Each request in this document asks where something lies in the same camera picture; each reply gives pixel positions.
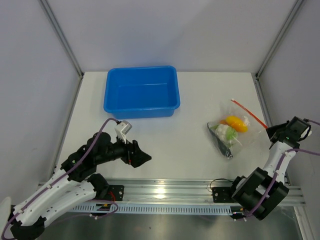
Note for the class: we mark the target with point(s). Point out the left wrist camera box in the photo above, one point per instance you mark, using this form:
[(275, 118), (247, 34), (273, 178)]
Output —
[(121, 129)]

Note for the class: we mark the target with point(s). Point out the white cauliflower with leaves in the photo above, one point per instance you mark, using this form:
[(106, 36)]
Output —
[(226, 134)]

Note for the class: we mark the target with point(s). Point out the aluminium rail frame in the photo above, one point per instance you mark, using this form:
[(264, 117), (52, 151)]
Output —
[(264, 53)]

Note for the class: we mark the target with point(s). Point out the blue plastic bin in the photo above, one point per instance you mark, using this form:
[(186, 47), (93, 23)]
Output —
[(142, 92)]

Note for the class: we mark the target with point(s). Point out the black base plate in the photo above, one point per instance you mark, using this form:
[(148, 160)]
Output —
[(114, 193), (221, 194)]

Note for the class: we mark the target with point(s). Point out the grey toy fish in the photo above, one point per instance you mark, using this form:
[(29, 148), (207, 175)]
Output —
[(224, 149)]

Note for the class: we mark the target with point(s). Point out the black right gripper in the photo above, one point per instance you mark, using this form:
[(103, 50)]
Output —
[(270, 130)]

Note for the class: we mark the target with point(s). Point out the clear orange-zip plastic bag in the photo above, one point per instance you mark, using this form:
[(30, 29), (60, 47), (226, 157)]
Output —
[(256, 127)]

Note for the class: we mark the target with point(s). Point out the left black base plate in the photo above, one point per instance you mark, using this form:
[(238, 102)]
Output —
[(114, 193)]

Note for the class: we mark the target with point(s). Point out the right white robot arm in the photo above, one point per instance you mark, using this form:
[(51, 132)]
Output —
[(260, 192)]

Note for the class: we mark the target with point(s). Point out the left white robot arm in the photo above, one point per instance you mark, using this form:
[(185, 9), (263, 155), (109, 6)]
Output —
[(74, 183)]

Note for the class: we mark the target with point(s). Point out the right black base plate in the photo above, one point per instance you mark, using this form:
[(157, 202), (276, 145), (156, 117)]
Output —
[(221, 194)]

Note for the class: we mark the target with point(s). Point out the white slotted cable duct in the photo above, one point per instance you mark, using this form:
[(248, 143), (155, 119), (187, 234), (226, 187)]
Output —
[(165, 209)]

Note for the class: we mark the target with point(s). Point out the red orange mango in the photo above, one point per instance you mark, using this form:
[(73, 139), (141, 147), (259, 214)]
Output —
[(223, 122)]

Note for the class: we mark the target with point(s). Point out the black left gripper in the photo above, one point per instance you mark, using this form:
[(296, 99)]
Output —
[(135, 156)]

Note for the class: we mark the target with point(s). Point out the orange yellow mango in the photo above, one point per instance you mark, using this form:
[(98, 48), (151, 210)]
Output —
[(236, 123)]

